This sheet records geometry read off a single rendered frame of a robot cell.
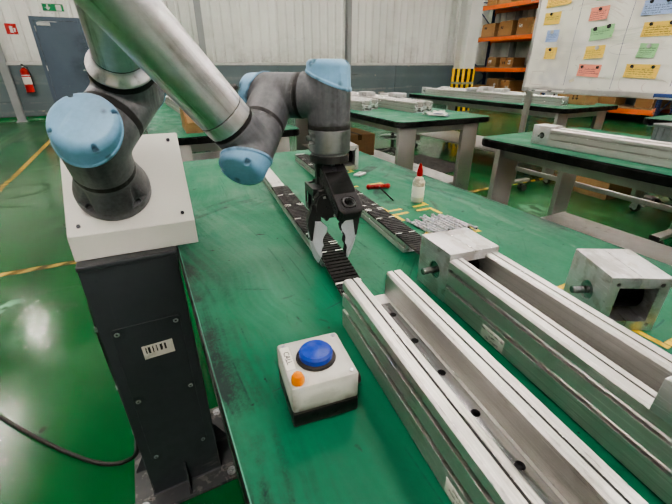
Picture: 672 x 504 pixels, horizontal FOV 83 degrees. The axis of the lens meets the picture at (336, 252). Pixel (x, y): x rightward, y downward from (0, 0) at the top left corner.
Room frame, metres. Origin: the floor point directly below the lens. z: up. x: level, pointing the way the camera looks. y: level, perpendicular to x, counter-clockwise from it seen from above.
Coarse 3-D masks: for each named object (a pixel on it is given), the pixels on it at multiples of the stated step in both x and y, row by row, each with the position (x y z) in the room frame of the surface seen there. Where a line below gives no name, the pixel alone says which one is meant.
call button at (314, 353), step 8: (304, 344) 0.36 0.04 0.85; (312, 344) 0.36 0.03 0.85; (320, 344) 0.36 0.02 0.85; (328, 344) 0.36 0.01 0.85; (304, 352) 0.34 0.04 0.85; (312, 352) 0.34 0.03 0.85; (320, 352) 0.34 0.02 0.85; (328, 352) 0.34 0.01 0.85; (304, 360) 0.33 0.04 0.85; (312, 360) 0.33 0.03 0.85; (320, 360) 0.33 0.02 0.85; (328, 360) 0.34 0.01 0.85
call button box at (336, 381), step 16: (320, 336) 0.39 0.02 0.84; (336, 336) 0.39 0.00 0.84; (288, 352) 0.36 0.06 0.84; (336, 352) 0.36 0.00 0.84; (288, 368) 0.33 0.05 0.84; (304, 368) 0.33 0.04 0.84; (320, 368) 0.33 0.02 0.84; (336, 368) 0.33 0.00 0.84; (352, 368) 0.33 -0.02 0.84; (288, 384) 0.31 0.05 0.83; (304, 384) 0.31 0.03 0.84; (320, 384) 0.31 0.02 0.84; (336, 384) 0.32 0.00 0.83; (352, 384) 0.32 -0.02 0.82; (288, 400) 0.32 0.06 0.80; (304, 400) 0.30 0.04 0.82; (320, 400) 0.31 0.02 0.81; (336, 400) 0.32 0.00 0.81; (352, 400) 0.32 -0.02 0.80; (304, 416) 0.30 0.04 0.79; (320, 416) 0.31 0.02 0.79
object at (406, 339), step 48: (384, 336) 0.36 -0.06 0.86; (432, 336) 0.39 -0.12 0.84; (384, 384) 0.35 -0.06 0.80; (432, 384) 0.28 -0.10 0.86; (480, 384) 0.30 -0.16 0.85; (432, 432) 0.25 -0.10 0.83; (480, 432) 0.23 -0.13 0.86; (528, 432) 0.24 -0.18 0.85; (480, 480) 0.19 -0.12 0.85; (528, 480) 0.20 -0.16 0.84; (576, 480) 0.19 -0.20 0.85
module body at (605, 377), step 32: (448, 288) 0.55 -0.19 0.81; (480, 288) 0.48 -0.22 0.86; (512, 288) 0.51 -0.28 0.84; (544, 288) 0.47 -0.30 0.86; (480, 320) 0.47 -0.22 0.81; (512, 320) 0.43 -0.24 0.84; (544, 320) 0.39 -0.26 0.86; (576, 320) 0.41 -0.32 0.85; (608, 320) 0.39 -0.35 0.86; (512, 352) 0.40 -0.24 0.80; (544, 352) 0.36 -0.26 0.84; (576, 352) 0.33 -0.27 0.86; (608, 352) 0.36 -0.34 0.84; (640, 352) 0.33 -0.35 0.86; (544, 384) 0.35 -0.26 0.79; (576, 384) 0.32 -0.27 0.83; (608, 384) 0.29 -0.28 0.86; (640, 384) 0.28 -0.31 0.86; (576, 416) 0.31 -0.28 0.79; (608, 416) 0.28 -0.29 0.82; (640, 416) 0.26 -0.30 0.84; (608, 448) 0.27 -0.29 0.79; (640, 448) 0.25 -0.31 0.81; (640, 480) 0.24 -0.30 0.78
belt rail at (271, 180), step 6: (270, 174) 1.31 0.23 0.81; (264, 180) 1.30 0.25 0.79; (270, 180) 1.24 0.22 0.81; (276, 180) 1.24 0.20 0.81; (270, 186) 1.20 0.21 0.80; (276, 198) 1.11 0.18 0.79; (282, 204) 1.05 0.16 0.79; (288, 216) 0.96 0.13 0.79; (294, 222) 0.90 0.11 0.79; (300, 234) 0.85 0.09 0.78; (306, 240) 0.80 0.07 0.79; (324, 264) 0.69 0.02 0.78
